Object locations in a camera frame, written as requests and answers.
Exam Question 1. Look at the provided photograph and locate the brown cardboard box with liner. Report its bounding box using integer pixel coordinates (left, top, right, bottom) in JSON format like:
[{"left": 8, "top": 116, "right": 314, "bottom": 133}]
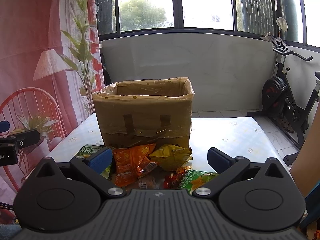
[{"left": 92, "top": 77, "right": 194, "bottom": 148}]

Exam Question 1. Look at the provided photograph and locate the orange chip bag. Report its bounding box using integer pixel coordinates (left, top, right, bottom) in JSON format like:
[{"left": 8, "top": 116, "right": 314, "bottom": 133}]
[{"left": 112, "top": 144, "right": 158, "bottom": 187}]

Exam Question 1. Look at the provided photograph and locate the black exercise bike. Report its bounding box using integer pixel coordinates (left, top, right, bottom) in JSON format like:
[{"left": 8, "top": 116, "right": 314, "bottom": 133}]
[{"left": 247, "top": 32, "right": 320, "bottom": 167}]

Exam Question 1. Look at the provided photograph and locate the red printed curtain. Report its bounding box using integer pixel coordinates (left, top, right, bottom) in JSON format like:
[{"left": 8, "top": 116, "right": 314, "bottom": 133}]
[{"left": 1, "top": 0, "right": 103, "bottom": 204}]

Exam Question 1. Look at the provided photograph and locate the wooden board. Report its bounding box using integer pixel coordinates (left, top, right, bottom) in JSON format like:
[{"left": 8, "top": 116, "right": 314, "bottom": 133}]
[{"left": 290, "top": 106, "right": 320, "bottom": 197}]

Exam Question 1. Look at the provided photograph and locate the yellow snack bag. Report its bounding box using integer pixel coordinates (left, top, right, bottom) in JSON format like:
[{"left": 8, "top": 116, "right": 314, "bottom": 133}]
[{"left": 148, "top": 145, "right": 192, "bottom": 171}]

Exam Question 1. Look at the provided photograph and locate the red snack packet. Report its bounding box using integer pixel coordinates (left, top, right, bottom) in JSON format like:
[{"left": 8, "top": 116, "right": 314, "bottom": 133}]
[{"left": 163, "top": 166, "right": 192, "bottom": 189}]

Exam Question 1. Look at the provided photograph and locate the green chip bag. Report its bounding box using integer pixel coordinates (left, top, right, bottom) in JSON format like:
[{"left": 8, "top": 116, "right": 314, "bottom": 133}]
[
  {"left": 74, "top": 144, "right": 113, "bottom": 179},
  {"left": 177, "top": 170, "right": 218, "bottom": 194}
]

